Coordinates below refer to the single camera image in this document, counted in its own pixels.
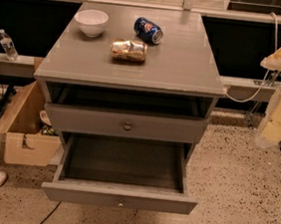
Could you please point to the yellow foam padded gripper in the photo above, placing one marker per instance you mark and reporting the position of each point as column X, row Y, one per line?
column 269, row 133

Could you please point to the grey drawer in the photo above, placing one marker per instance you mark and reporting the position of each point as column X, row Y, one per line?
column 126, row 124
column 134, row 173

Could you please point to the grey wooden drawer cabinet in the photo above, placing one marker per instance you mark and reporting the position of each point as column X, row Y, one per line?
column 178, row 78

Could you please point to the blue soda can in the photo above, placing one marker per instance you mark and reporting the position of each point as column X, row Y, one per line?
column 148, row 30

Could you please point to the gold crushed can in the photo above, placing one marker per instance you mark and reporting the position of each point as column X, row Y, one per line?
column 129, row 50

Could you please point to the white ceramic bowl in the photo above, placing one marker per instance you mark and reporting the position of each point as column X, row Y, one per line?
column 92, row 22

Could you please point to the open cardboard box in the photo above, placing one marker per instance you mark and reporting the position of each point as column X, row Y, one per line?
column 20, row 124

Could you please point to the black table leg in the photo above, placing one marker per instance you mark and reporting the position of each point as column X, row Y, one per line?
column 11, row 91

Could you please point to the clear plastic water bottle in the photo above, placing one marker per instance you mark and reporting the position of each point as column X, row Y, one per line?
column 8, row 45

